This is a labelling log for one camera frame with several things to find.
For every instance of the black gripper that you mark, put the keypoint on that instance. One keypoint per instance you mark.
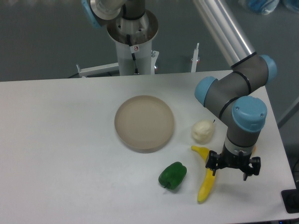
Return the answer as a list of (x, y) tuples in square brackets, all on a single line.
[(250, 166)]

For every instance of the yellow banana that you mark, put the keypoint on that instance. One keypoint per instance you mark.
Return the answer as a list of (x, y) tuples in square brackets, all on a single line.
[(209, 179)]

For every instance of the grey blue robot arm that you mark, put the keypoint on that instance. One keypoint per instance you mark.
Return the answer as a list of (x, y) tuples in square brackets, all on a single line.
[(229, 98)]

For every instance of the white pear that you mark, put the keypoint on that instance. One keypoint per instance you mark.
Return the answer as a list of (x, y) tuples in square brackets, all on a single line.
[(203, 130)]

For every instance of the green bell pepper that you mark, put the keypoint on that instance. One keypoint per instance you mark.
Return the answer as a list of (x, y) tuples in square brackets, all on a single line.
[(172, 176)]

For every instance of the black device at table edge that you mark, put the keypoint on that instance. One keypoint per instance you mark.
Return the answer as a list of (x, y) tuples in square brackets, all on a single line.
[(291, 196)]

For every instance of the grey diagonal pole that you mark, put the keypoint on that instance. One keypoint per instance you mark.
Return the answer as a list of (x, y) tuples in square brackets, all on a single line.
[(289, 112)]

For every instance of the beige round plate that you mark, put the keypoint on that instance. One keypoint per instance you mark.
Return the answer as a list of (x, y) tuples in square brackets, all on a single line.
[(144, 123)]

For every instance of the blue plastic bag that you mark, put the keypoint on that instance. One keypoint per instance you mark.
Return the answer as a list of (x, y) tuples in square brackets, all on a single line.
[(265, 7)]

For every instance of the white metal bracket right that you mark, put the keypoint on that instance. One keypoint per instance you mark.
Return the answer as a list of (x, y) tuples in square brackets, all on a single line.
[(195, 58)]

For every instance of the white metal bracket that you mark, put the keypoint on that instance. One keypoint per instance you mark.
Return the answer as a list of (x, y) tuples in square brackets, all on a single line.
[(97, 70), (195, 58)]

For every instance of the white metal bracket left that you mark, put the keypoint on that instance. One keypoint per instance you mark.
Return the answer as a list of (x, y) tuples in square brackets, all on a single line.
[(97, 70)]

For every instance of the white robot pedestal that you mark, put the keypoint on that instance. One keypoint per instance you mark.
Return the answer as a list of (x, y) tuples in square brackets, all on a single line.
[(133, 42)]

